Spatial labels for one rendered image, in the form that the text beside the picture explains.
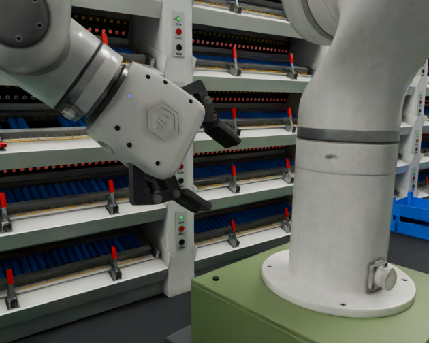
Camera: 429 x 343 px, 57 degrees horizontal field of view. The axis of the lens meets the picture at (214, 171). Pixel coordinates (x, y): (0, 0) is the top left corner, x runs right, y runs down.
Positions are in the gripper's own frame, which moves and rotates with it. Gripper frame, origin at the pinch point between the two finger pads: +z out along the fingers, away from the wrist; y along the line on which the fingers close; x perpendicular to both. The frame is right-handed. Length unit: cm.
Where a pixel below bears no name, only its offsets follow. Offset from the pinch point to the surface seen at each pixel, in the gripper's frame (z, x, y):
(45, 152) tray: -13, 61, 6
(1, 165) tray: -19, 62, -2
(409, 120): 120, 69, 115
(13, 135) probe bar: -21, 64, 6
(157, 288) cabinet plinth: 37, 77, -10
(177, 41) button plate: -1, 55, 51
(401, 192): 142, 79, 87
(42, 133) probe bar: -16, 64, 10
